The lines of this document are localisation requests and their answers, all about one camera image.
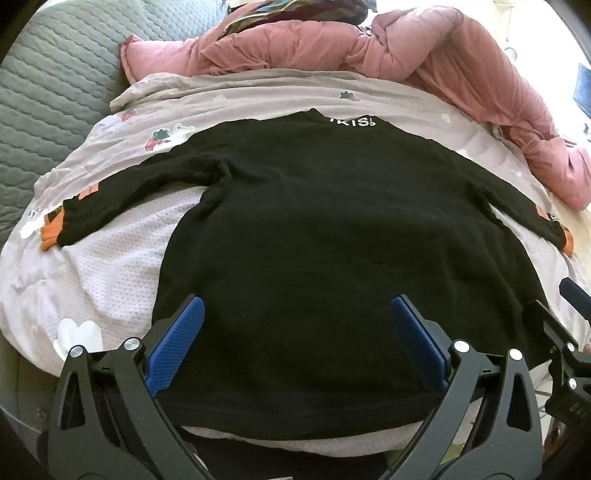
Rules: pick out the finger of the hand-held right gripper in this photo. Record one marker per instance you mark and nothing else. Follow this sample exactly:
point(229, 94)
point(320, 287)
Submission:
point(576, 295)
point(554, 330)

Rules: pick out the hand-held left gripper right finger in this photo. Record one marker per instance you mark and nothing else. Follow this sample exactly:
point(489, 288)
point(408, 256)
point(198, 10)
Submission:
point(418, 341)

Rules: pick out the dark multicoloured pillow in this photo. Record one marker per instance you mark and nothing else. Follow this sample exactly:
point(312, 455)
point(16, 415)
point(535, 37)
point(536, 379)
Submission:
point(295, 11)

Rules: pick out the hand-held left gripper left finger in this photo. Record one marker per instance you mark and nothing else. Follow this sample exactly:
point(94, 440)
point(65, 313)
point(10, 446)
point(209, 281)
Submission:
point(178, 341)

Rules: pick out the black sweater with orange cuffs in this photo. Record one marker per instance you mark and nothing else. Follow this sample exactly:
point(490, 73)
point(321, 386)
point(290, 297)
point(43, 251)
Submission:
point(323, 230)

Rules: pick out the pink quilt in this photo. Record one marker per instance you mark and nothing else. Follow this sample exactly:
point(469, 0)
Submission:
point(415, 50)

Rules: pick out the pale pink printed blanket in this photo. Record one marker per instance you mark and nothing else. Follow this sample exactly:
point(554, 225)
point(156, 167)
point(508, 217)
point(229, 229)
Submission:
point(129, 258)

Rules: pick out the dark blue monitor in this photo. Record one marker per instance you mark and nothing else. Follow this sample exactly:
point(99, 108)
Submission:
point(583, 87)

